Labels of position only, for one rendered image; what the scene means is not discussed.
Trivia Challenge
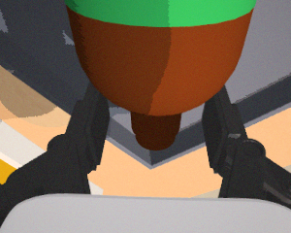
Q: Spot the brown glass bottle with green label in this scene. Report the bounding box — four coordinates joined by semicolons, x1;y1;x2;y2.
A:
64;0;257;150

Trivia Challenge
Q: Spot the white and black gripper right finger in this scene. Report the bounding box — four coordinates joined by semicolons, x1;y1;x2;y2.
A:
202;85;291;210

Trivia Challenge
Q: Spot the dark grey shallow tray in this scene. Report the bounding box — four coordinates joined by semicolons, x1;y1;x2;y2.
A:
0;0;291;170

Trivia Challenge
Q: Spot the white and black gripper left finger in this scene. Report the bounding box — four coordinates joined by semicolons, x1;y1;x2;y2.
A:
0;82;110;228

